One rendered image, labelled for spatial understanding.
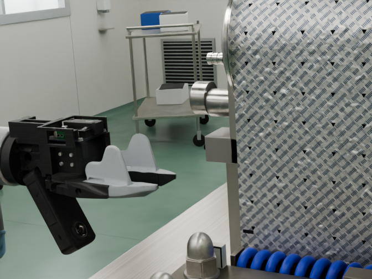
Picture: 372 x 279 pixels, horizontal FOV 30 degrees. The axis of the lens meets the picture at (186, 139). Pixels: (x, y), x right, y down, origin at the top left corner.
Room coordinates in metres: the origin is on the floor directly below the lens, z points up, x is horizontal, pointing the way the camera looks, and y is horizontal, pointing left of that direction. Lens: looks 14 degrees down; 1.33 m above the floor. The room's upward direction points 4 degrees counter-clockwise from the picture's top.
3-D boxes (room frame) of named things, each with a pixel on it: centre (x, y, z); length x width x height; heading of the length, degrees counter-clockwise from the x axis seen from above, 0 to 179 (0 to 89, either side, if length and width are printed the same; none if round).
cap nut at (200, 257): (0.64, -0.01, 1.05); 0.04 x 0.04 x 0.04
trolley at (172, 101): (5.61, 0.11, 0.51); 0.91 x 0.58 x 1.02; 175
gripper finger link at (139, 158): (0.79, 0.05, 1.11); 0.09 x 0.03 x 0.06; 70
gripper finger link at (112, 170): (0.75, 0.08, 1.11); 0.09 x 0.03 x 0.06; 52
